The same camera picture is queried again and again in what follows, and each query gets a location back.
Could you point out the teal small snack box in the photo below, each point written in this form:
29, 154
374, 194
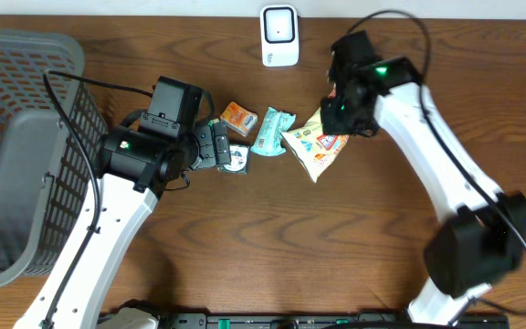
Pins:
239, 158

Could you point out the orange small snack box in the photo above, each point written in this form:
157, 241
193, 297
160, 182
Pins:
239, 119

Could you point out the yellow snack bag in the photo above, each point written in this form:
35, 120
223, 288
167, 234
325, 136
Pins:
314, 149

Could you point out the grey plastic mesh basket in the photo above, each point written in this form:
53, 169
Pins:
49, 125

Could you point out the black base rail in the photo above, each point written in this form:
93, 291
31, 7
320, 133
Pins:
204, 321

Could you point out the white barcode scanner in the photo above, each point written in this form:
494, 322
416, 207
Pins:
279, 32

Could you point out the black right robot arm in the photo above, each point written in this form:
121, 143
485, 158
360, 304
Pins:
482, 235

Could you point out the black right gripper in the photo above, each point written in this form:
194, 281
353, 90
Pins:
331, 127

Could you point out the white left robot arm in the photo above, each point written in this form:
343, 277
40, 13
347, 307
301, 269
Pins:
133, 171

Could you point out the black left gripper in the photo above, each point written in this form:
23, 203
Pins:
215, 137

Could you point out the teal snack packet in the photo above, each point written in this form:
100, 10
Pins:
268, 141

